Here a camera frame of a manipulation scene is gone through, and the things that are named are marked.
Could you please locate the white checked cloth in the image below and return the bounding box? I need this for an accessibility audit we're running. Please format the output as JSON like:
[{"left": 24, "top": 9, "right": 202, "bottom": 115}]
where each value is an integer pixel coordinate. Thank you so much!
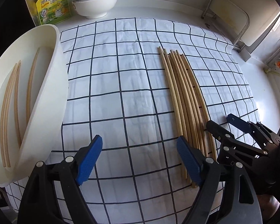
[{"left": 5, "top": 17, "right": 259, "bottom": 224}]

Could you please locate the white oval plastic basin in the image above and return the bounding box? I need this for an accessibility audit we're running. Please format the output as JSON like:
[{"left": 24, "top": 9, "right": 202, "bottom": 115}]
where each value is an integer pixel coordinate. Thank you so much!
[{"left": 0, "top": 24, "right": 69, "bottom": 187}]

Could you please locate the metal folding rack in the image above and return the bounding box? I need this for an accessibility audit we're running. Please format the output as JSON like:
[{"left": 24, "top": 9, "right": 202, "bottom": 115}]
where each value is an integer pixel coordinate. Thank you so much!
[{"left": 201, "top": 0, "right": 250, "bottom": 51}]

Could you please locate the large white ceramic bowl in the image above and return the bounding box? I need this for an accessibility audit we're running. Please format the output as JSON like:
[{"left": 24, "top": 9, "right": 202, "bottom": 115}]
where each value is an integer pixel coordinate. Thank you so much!
[{"left": 72, "top": 0, "right": 117, "bottom": 19}]

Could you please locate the yellow detergent refill pouch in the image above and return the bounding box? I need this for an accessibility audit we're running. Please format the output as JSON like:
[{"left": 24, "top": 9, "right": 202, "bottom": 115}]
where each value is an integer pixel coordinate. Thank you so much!
[{"left": 36, "top": 0, "right": 71, "bottom": 25}]

